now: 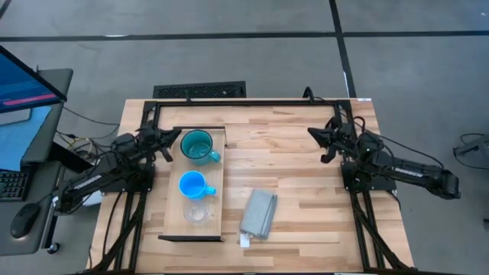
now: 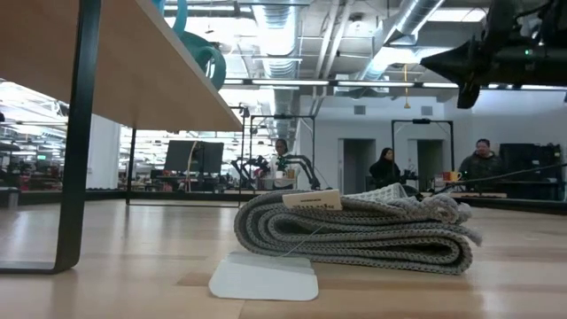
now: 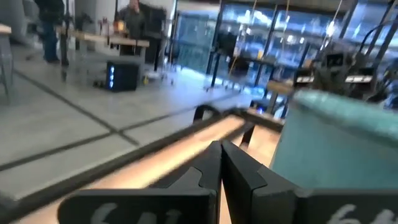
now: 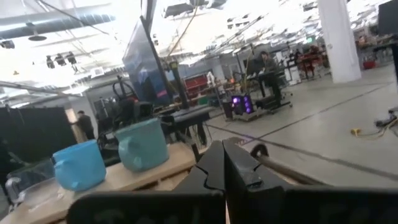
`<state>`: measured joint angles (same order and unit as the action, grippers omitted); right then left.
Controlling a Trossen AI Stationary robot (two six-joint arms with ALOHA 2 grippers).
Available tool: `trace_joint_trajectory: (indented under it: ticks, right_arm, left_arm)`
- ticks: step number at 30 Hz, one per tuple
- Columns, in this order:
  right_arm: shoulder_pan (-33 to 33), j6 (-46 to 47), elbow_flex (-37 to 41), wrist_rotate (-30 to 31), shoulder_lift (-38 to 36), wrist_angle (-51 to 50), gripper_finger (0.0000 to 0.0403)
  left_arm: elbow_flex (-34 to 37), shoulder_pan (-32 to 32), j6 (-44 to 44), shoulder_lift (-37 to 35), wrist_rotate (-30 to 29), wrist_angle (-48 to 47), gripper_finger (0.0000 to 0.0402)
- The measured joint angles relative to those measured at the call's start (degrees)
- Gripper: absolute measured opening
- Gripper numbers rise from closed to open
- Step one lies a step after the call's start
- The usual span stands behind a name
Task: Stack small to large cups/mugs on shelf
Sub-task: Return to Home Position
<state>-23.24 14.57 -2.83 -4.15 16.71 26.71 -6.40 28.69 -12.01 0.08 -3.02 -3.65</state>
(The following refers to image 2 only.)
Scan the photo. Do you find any black monitor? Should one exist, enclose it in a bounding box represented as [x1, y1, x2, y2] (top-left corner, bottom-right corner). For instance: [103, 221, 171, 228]
[163, 139, 199, 174]
[197, 141, 225, 175]

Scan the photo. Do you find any silver ventilation duct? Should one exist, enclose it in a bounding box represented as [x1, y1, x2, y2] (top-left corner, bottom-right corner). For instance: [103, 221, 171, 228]
[251, 0, 303, 156]
[358, 0, 447, 82]

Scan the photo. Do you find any wooden shelf with black legs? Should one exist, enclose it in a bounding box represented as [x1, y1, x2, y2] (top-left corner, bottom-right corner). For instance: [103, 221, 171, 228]
[0, 0, 247, 275]

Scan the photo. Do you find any linear ceiling light strip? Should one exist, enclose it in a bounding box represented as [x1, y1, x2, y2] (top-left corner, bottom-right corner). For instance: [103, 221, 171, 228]
[214, 78, 567, 91]

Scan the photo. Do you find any white card hang tag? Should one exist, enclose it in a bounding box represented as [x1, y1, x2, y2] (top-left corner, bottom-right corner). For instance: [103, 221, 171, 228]
[207, 249, 320, 302]

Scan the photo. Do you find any blue mug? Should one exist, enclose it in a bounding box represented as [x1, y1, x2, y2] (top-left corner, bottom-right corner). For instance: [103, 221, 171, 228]
[152, 0, 189, 37]

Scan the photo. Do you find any yellow hanging pendant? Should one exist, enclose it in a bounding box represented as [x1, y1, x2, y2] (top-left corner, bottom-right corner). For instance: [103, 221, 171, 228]
[401, 64, 412, 110]

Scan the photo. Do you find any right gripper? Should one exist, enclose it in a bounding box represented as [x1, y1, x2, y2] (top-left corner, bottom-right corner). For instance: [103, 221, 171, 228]
[419, 40, 542, 111]

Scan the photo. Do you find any grey folded knit towel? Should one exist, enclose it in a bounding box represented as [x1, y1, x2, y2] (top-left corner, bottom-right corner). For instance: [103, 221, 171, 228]
[233, 182, 484, 276]

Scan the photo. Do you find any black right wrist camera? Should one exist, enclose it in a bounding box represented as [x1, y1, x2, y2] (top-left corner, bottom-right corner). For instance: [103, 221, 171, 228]
[480, 0, 511, 48]

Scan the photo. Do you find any black metal station frame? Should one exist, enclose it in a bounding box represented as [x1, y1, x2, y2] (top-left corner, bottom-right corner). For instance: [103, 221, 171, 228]
[391, 118, 455, 178]
[248, 113, 317, 192]

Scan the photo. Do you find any teal mug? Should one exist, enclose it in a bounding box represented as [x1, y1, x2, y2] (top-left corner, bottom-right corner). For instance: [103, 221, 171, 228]
[178, 29, 228, 92]

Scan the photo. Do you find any white square pillar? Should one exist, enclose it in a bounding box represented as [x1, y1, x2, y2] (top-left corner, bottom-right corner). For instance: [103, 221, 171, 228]
[86, 113, 122, 191]

